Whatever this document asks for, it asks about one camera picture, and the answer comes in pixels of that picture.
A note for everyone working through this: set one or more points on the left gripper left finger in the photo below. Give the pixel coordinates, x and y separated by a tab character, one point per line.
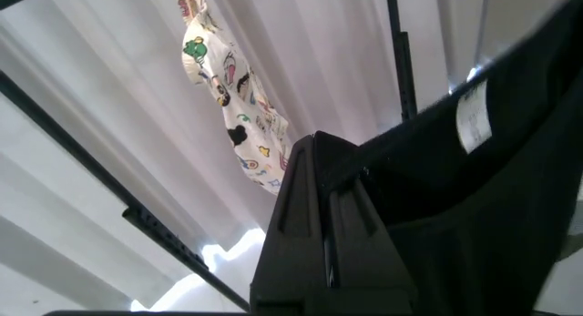
291	243

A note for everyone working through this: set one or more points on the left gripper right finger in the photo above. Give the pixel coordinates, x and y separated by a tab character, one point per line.
360	261

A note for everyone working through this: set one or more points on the black garment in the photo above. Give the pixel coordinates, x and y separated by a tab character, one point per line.
478	216

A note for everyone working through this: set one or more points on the cream printed garment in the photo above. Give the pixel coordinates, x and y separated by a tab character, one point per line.
246	111

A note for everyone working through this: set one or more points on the black clothes rack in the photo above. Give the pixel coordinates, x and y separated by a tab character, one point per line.
403	70

